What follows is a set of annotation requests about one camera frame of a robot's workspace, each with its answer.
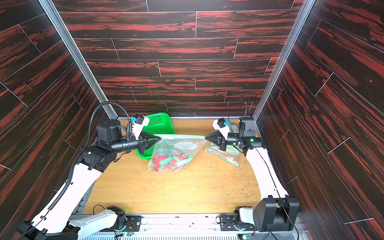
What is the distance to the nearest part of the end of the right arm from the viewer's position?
638mm

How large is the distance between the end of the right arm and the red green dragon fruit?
160 mm

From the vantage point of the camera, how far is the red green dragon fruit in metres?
0.75
